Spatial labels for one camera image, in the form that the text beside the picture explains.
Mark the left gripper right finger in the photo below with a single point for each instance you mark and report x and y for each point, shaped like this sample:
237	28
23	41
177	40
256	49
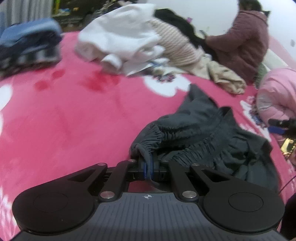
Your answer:
170	176

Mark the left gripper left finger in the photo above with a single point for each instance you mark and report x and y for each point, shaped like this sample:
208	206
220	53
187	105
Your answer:
119	178

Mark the dark grey sweatpants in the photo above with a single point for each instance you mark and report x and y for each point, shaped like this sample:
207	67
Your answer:
201	132

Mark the folded blue striped clothes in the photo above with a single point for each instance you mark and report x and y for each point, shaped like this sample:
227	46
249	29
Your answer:
34	44

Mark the pink puffer jacket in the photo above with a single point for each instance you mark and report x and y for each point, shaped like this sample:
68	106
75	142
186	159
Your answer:
276	95

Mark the beige coat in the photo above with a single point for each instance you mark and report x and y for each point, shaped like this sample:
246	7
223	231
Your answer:
226	78

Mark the pink floral blanket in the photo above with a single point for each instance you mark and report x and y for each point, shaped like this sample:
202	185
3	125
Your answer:
58	120

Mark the person in mauve jacket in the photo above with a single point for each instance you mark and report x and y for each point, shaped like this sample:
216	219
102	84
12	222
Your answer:
243	47

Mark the pink white knit sweater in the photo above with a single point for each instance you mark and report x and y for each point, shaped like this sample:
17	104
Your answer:
178	49

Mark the black garment on pile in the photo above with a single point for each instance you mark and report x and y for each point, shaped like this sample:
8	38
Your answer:
168	16

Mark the white garment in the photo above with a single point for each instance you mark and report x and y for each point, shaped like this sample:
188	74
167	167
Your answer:
123	41

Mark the grey curtain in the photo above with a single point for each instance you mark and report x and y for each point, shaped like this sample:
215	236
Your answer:
21	11

